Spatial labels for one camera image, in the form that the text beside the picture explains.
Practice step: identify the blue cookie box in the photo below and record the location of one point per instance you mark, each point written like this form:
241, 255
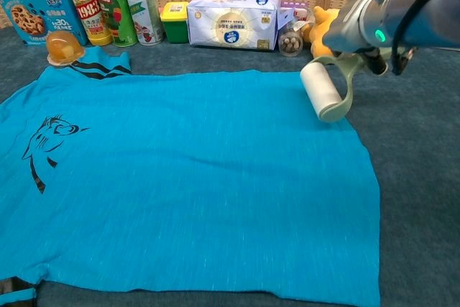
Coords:
32, 16

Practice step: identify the white and green can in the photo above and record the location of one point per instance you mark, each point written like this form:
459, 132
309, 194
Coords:
143, 16

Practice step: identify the small clear jar of nuts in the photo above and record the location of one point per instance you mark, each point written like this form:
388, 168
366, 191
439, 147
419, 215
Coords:
290, 42

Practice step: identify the orange jelly cup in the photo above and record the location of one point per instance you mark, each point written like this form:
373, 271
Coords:
64, 48

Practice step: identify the green container with yellow lid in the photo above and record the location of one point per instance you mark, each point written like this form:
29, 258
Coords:
174, 26

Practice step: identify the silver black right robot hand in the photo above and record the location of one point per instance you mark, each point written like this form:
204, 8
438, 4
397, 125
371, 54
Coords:
377, 62

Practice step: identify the yellow plush toy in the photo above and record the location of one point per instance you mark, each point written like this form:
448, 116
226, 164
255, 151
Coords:
320, 26

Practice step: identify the yellow bottle with green cap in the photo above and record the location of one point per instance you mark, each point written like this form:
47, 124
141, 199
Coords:
86, 8

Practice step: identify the green chips can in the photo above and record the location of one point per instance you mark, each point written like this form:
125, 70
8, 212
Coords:
116, 8

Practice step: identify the white blue tissue pack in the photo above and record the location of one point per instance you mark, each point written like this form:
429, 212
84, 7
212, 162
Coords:
230, 23

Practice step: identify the blue t-shirt with black print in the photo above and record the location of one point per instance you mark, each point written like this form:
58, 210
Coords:
161, 177

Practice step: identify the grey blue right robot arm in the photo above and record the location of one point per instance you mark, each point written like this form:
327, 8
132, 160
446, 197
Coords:
413, 8

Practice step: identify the purple box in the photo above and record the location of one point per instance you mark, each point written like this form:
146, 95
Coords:
294, 6

